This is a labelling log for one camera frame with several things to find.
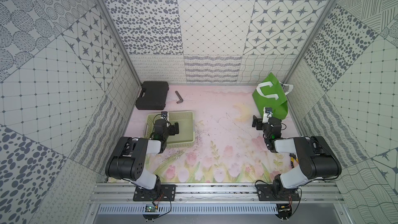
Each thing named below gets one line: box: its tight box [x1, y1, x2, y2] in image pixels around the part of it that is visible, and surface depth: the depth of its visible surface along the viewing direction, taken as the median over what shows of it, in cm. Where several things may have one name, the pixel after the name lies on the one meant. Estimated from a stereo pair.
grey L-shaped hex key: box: [174, 90, 184, 104], surface depth 114 cm
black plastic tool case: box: [135, 80, 170, 111], surface depth 112 cm
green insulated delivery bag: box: [251, 72, 294, 121], surface depth 97 cm
